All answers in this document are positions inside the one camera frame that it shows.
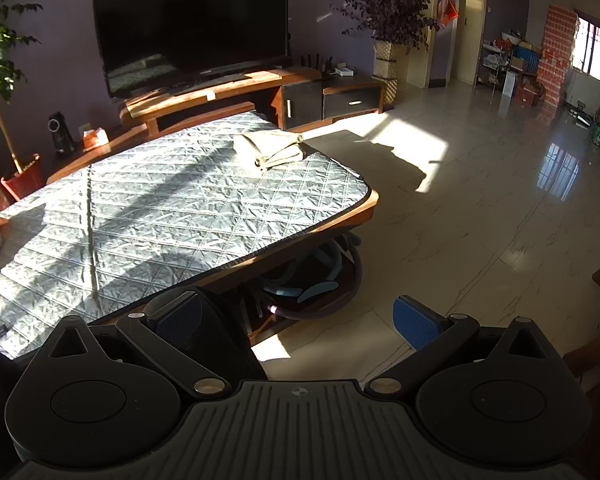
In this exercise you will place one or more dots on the red hanging ornament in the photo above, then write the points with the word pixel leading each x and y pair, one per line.
pixel 449 10

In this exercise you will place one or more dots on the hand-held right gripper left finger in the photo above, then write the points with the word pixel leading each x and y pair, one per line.
pixel 182 317

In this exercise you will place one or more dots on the silver quilted mat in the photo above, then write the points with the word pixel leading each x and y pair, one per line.
pixel 180 205

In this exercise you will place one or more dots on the small white box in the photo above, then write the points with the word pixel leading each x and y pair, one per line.
pixel 343 70

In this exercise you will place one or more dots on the metal storage rack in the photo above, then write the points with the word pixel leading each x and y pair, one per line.
pixel 510 67

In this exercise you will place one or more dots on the wooden television stand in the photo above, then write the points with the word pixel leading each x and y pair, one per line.
pixel 305 97

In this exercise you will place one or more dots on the black soundbar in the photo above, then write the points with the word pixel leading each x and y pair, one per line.
pixel 237 70

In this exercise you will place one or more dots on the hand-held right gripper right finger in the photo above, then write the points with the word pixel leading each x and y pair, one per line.
pixel 417 322

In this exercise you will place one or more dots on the black television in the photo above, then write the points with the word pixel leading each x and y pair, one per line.
pixel 190 25

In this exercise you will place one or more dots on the wicker vase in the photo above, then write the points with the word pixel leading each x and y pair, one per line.
pixel 385 72

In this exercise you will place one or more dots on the wooden table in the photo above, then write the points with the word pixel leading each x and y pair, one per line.
pixel 330 222

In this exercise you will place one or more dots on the barred window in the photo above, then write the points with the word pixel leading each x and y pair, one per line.
pixel 595 50

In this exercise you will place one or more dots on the red brick pattern column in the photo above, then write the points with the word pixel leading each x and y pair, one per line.
pixel 557 55

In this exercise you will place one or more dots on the orange tissue box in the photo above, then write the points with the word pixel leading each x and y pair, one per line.
pixel 95 138

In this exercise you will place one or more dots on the red plant pot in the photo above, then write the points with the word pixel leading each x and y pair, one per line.
pixel 22 180

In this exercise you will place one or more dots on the purple leaf plant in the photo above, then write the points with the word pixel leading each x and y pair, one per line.
pixel 385 5

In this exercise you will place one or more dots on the beige fleece garment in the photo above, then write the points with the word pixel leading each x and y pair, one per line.
pixel 267 150

